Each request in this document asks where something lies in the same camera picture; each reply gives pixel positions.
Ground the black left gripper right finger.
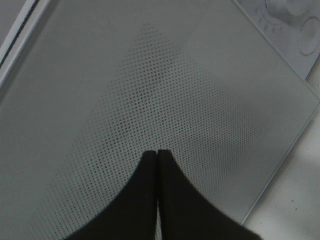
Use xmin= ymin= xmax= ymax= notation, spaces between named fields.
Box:
xmin=157 ymin=150 xmax=261 ymax=240

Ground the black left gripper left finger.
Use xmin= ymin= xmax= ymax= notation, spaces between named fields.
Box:
xmin=67 ymin=151 xmax=158 ymax=240

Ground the white microwave door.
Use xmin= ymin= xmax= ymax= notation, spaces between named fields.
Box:
xmin=0 ymin=0 xmax=320 ymax=240

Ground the round door release button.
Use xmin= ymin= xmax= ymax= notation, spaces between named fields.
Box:
xmin=298 ymin=17 xmax=320 ymax=56

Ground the white microwave oven body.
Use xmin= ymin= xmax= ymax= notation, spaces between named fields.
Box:
xmin=235 ymin=0 xmax=320 ymax=80

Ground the lower white timer knob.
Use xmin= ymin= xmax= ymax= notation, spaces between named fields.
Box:
xmin=265 ymin=0 xmax=314 ymax=21

